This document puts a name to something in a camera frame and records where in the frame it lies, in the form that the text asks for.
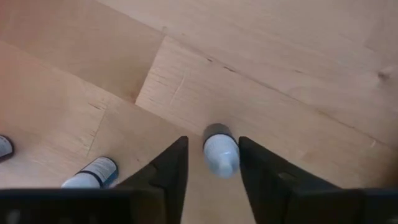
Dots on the small white-capped dye bottle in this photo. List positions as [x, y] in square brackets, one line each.
[4, 147]
[220, 155]
[93, 174]

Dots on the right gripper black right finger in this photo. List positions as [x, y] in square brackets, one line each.
[273, 193]

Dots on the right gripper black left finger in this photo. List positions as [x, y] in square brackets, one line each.
[164, 186]

